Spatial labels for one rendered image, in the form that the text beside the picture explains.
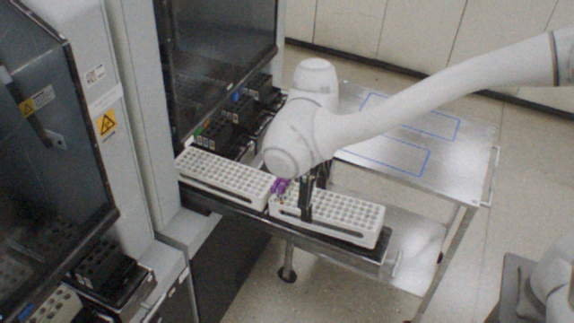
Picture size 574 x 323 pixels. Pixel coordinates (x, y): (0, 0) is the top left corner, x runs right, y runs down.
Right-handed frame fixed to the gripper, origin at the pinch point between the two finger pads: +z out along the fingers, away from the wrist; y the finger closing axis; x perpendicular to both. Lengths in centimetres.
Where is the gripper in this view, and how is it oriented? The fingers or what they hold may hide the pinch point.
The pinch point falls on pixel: (314, 202)
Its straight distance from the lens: 122.9
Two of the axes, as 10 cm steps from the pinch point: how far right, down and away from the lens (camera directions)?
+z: 0.4, 7.7, 6.4
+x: -9.1, -2.4, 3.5
